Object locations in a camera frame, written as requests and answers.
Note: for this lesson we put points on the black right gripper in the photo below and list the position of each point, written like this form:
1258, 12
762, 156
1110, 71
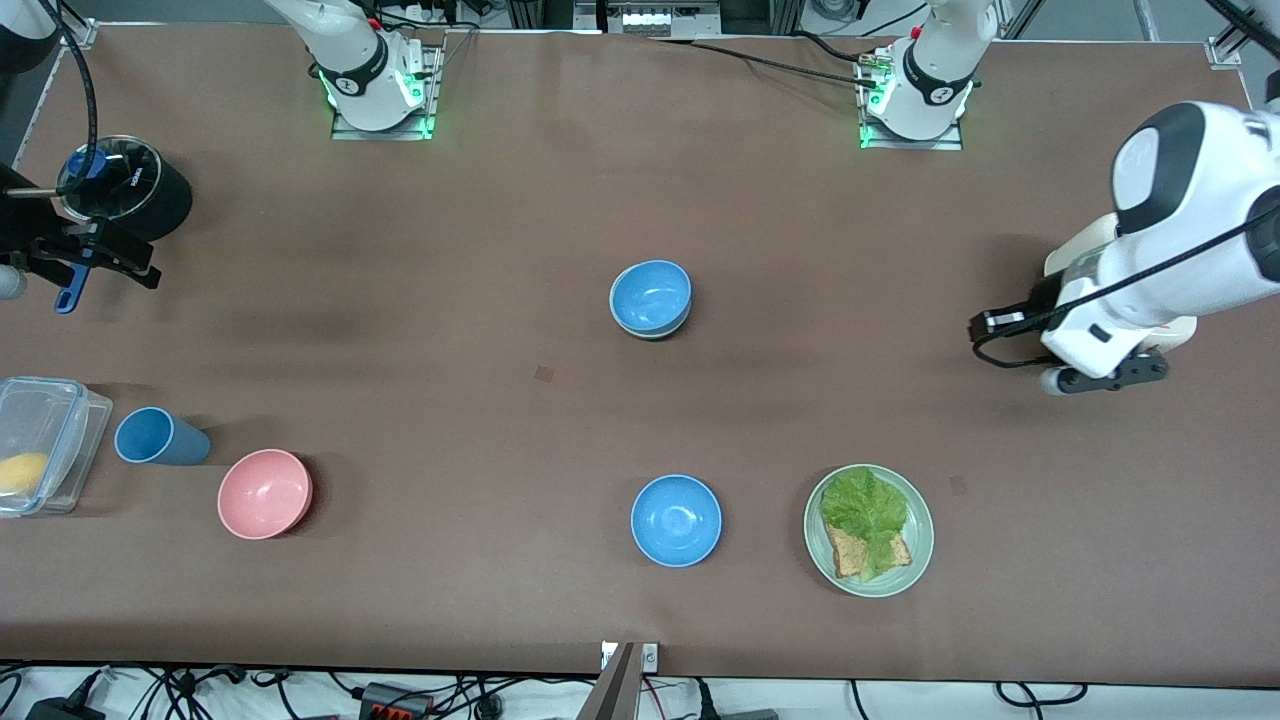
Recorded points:
22, 232

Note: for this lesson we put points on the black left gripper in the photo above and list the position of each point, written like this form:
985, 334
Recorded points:
1040, 300

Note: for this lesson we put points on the light green bowl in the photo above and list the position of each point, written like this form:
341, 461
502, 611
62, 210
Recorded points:
650, 335

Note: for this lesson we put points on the blue bowl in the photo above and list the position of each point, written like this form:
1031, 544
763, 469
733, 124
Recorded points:
676, 520
650, 295

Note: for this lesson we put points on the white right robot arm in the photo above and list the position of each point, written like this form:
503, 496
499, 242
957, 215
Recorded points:
360, 70

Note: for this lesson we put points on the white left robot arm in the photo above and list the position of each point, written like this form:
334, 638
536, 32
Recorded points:
1190, 230

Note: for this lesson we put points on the pink bowl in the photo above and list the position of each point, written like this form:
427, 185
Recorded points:
264, 494

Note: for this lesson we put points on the blue ladle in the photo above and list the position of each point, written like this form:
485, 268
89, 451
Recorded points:
72, 292

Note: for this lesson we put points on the black pot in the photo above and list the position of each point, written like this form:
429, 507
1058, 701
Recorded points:
168, 200

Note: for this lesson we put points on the white toaster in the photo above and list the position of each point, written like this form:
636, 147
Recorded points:
1085, 240

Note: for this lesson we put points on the clear plastic container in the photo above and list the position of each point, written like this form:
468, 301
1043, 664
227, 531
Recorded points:
60, 430

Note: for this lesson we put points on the blue cup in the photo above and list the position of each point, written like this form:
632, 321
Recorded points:
165, 440

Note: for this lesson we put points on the light green plate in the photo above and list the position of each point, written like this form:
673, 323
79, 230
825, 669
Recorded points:
918, 535

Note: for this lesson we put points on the green lettuce leaf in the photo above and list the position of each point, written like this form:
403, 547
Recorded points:
862, 505

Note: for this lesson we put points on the yellow lemon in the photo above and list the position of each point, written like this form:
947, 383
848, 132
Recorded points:
22, 473

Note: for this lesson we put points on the toast slice under lettuce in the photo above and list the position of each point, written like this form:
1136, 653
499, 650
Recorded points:
847, 553

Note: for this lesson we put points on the black power adapter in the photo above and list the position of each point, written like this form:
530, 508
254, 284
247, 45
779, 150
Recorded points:
60, 710

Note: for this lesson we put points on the grey power strip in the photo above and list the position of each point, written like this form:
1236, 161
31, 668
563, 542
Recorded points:
660, 18

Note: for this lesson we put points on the black orange power strip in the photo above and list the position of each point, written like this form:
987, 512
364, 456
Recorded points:
395, 700

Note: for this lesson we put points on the aluminium frame profile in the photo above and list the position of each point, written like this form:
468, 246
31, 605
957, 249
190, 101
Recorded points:
1225, 50

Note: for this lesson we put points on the white pole bracket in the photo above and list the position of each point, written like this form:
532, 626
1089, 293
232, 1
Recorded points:
650, 657

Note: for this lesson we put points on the grey camera pole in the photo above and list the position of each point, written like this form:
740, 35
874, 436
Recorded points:
612, 690

